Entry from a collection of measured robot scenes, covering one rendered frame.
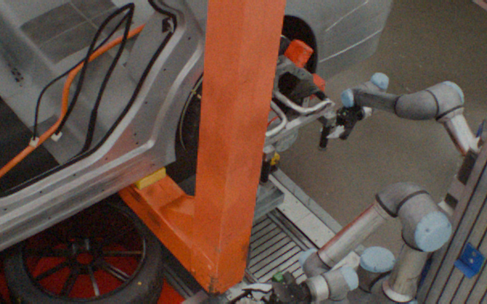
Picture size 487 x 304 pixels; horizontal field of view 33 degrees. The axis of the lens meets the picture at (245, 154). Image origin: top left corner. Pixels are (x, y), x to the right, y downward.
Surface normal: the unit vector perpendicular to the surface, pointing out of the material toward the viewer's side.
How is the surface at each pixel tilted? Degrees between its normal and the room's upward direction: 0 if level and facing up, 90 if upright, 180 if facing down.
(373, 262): 8
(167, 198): 0
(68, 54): 7
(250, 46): 90
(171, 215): 90
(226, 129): 90
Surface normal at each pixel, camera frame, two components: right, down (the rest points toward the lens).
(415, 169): 0.09, -0.68
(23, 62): -0.74, 0.31
